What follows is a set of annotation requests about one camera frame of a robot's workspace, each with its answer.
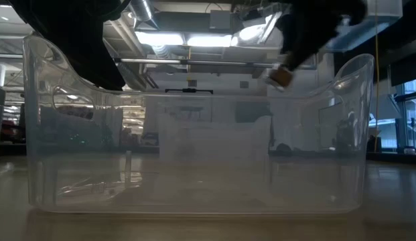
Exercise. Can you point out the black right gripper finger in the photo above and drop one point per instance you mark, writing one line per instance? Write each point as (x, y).
(293, 60)

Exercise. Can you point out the small brown-lid spice jar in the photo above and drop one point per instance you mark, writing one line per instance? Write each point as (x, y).
(280, 77)

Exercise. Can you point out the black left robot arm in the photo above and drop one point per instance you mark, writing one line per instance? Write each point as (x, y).
(77, 40)

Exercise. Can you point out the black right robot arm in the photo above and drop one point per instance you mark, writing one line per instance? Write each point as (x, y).
(356, 11)

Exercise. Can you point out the grey ceiling junction box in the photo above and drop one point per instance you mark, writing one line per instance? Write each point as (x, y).
(220, 20)

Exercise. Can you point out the horizontal metal pipe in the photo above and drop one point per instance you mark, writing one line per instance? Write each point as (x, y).
(194, 62)

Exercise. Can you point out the black wall bar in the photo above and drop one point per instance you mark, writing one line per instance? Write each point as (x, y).
(189, 91)

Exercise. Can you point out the window frame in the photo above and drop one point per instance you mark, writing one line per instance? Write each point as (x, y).
(400, 117)

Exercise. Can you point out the round silver ventilation duct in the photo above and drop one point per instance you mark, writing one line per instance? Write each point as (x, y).
(142, 13)

